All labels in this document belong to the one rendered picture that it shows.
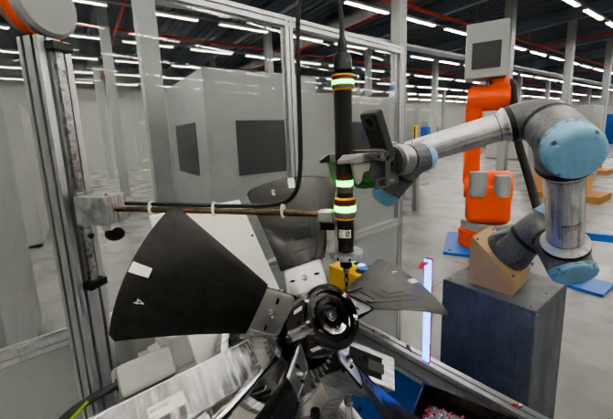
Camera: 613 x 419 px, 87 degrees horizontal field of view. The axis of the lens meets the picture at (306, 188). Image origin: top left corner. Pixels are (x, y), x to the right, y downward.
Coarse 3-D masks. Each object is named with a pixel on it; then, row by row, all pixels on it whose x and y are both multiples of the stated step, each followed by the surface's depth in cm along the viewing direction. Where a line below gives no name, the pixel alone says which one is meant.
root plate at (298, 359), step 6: (300, 348) 56; (300, 354) 57; (294, 360) 54; (300, 360) 57; (294, 366) 54; (300, 366) 57; (306, 366) 60; (288, 372) 52; (294, 372) 54; (306, 372) 60; (288, 378) 52; (294, 378) 55; (300, 378) 58; (294, 384) 55; (300, 384) 58; (300, 390) 58
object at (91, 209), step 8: (80, 192) 82; (88, 192) 83; (80, 200) 78; (88, 200) 78; (96, 200) 77; (104, 200) 77; (112, 200) 79; (120, 200) 82; (80, 208) 79; (88, 208) 78; (96, 208) 77; (104, 208) 77; (112, 208) 79; (80, 216) 79; (88, 216) 78; (96, 216) 78; (104, 216) 77; (112, 216) 79; (120, 216) 82; (128, 216) 84; (80, 224) 80; (88, 224) 79; (96, 224) 78; (104, 224) 78
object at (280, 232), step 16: (304, 176) 82; (320, 176) 82; (256, 192) 80; (288, 192) 79; (304, 192) 79; (320, 192) 79; (256, 208) 78; (272, 208) 78; (288, 208) 77; (304, 208) 76; (320, 208) 76; (272, 224) 76; (288, 224) 75; (304, 224) 74; (272, 240) 74; (288, 240) 73; (304, 240) 72; (320, 240) 71; (288, 256) 71; (304, 256) 70; (320, 256) 69
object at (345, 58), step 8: (344, 40) 60; (344, 48) 60; (336, 56) 60; (344, 56) 59; (336, 64) 60; (344, 64) 60; (344, 224) 65; (352, 224) 65; (344, 232) 65; (352, 232) 66; (344, 240) 65; (352, 240) 66; (344, 248) 66; (352, 248) 66; (344, 264) 67
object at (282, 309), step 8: (264, 296) 59; (272, 296) 60; (280, 296) 60; (288, 296) 60; (264, 304) 60; (272, 304) 60; (280, 304) 60; (288, 304) 61; (256, 312) 60; (264, 312) 60; (280, 312) 61; (288, 312) 61; (256, 320) 60; (264, 320) 60; (272, 320) 61; (280, 320) 61; (256, 328) 60; (272, 328) 61; (280, 328) 61; (272, 336) 61
